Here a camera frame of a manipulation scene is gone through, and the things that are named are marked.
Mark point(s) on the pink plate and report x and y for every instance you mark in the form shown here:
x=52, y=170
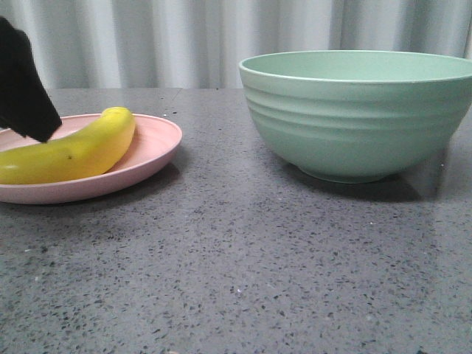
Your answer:
x=154, y=144

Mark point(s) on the yellow banana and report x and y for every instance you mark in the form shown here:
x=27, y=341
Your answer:
x=90, y=151

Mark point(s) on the green ribbed bowl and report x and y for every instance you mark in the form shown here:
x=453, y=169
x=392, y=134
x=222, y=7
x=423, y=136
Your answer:
x=355, y=116

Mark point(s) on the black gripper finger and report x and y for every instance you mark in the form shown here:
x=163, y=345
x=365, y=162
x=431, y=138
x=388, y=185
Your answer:
x=25, y=105

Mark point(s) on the grey-white curtain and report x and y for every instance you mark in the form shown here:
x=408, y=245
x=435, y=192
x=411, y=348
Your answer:
x=199, y=44

